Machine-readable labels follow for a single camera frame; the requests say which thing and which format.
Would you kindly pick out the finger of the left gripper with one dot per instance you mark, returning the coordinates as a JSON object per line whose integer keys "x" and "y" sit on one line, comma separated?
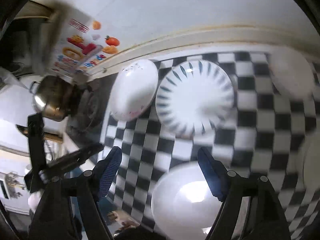
{"x": 71, "y": 161}

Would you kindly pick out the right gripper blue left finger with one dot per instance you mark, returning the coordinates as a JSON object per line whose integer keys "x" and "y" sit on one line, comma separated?
{"x": 104, "y": 173}

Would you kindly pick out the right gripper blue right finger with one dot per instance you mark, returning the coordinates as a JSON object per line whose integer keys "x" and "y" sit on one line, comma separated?
{"x": 215, "y": 174}

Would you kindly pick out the white bowl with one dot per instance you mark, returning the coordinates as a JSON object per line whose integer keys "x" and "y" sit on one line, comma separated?
{"x": 291, "y": 73}
{"x": 308, "y": 161}
{"x": 182, "y": 205}

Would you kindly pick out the blue striped plate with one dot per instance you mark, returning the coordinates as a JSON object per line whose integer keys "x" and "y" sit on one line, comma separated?
{"x": 194, "y": 98}

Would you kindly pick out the white floral plate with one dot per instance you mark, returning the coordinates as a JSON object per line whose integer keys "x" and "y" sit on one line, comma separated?
{"x": 133, "y": 90}

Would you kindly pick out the black gas stove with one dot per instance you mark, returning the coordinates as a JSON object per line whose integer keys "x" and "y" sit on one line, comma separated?
{"x": 85, "y": 125}

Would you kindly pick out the steel steamer pot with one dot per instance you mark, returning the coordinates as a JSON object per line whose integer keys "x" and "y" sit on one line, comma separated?
{"x": 55, "y": 98}

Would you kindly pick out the black white checkered mat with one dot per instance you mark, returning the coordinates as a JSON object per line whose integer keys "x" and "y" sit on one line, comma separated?
{"x": 261, "y": 137}

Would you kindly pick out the colourful wall sticker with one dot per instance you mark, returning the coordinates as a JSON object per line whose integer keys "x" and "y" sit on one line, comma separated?
{"x": 83, "y": 44}

